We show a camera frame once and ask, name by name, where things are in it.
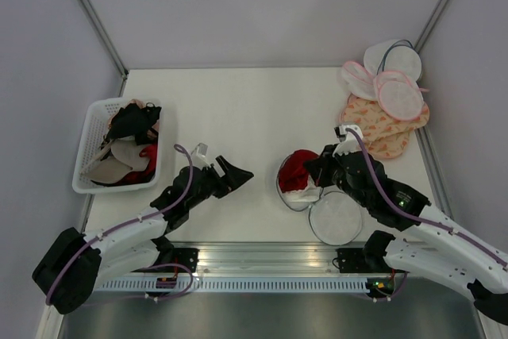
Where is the white mesh bag blue zipper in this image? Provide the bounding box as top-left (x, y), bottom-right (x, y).
top-left (363, 39), bottom-right (422, 81)

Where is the red bra from bag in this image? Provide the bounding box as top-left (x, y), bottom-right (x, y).
top-left (278, 149), bottom-right (318, 194)

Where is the left arm base black plate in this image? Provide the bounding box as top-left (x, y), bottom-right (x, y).
top-left (134, 248), bottom-right (198, 274)

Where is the left aluminium frame post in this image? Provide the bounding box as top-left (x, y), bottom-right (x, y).
top-left (77, 0), bottom-right (129, 79)

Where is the floral orange laundry bag lower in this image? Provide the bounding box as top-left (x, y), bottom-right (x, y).
top-left (363, 132), bottom-right (410, 160)

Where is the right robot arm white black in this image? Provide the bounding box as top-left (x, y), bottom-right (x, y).
top-left (304, 144), bottom-right (507, 325)

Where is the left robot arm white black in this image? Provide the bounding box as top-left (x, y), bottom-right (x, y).
top-left (32, 156), bottom-right (254, 314)

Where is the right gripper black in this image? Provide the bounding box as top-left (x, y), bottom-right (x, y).
top-left (304, 143), bottom-right (370, 207)

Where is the beige bra in basket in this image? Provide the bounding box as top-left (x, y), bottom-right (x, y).
top-left (80, 141), bottom-right (150, 186)

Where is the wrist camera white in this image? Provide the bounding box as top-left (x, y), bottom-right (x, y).
top-left (190, 143), bottom-right (211, 169)
top-left (333, 122), bottom-right (363, 156)

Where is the pink trimmed mesh bag back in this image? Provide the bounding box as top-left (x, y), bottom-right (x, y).
top-left (341, 61), bottom-right (377, 101)

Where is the right arm base black plate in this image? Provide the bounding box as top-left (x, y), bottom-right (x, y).
top-left (332, 248), bottom-right (384, 274)

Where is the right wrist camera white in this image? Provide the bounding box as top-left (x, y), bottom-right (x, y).
top-left (333, 122), bottom-right (363, 156)

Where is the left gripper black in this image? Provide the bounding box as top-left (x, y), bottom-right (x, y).
top-left (187, 156), bottom-right (253, 210)

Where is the floral orange laundry bag upper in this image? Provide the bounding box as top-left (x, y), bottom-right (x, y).
top-left (338, 98), bottom-right (429, 144)

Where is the white slotted cable duct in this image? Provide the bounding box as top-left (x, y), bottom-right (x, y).
top-left (95, 275), bottom-right (368, 294)

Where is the white mesh laundry bag blue trim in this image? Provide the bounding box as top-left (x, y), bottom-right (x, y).
top-left (275, 156), bottom-right (363, 246)

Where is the floral orange laundry bag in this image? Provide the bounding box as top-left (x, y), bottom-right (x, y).
top-left (363, 132), bottom-right (410, 160)
top-left (338, 98), bottom-right (429, 144)

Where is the red bra in basket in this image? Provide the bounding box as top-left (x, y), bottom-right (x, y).
top-left (119, 144), bottom-right (158, 186)

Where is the pink trimmed mesh bag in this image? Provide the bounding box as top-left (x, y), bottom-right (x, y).
top-left (341, 61), bottom-right (377, 101)
top-left (373, 71), bottom-right (429, 121)

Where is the white plastic basket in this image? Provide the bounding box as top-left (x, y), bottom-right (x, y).
top-left (72, 98), bottom-right (167, 195)

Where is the black bra in basket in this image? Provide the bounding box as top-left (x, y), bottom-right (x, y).
top-left (106, 103), bottom-right (162, 145)

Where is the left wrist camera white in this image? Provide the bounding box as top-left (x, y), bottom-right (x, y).
top-left (190, 143), bottom-right (211, 169)

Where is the aluminium rail front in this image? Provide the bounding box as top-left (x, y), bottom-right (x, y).
top-left (55, 240), bottom-right (488, 276)

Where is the pink trimmed mesh bag front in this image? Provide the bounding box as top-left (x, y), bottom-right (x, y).
top-left (373, 71), bottom-right (429, 121)

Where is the aluminium frame post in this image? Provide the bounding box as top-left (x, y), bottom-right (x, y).
top-left (77, 0), bottom-right (129, 79)
top-left (414, 0), bottom-right (452, 53)

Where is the right aluminium frame post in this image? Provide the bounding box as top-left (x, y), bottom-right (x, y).
top-left (414, 0), bottom-right (452, 53)

